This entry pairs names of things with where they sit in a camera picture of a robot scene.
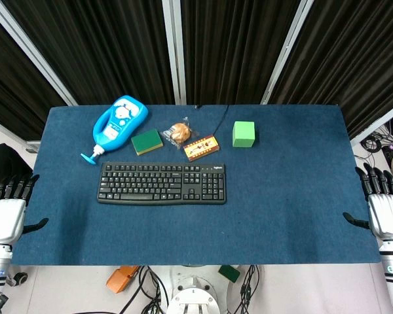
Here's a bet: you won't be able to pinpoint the green cube block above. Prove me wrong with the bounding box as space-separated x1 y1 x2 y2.
231 120 255 148

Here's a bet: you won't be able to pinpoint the blue table cloth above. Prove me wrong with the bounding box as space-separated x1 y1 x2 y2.
11 104 381 266

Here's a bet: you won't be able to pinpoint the green yellow sponge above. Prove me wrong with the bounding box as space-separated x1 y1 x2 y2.
130 128 164 156

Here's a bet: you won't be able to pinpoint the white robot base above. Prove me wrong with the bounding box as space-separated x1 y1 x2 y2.
165 264 232 314

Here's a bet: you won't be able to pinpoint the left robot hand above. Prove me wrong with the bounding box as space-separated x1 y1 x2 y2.
0 174 49 245

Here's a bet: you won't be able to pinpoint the red patterned small box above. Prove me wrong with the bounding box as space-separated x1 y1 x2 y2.
183 135 221 162

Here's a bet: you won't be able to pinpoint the wrapped bread bun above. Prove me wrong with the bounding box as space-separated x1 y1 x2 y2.
162 116 200 150

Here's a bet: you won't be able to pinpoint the black curtain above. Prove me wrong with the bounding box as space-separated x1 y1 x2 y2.
0 0 393 141

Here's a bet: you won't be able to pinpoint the black computer keyboard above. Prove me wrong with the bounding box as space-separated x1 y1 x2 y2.
96 162 227 206

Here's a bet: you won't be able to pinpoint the cable pile with devices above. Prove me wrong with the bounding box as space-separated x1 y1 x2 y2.
360 114 393 184

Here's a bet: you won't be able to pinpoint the thin dark cable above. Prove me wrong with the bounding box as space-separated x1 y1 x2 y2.
193 103 231 137

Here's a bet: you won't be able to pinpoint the silver aluminium frame post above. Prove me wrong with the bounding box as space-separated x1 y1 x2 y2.
161 0 187 105
260 0 315 105
0 0 79 107

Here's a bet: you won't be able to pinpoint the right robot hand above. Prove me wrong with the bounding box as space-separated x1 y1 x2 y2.
342 162 393 242

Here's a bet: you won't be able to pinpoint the dark green foot pedal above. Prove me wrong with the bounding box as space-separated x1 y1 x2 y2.
217 265 242 283

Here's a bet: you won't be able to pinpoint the blue cartoon bottle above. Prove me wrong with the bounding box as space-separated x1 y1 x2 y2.
80 95 149 166

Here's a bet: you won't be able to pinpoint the orange foot pedal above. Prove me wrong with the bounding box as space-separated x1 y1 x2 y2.
105 266 141 294

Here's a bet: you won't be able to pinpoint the black floor cables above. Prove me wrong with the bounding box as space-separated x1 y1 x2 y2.
229 264 266 314
127 265 171 314

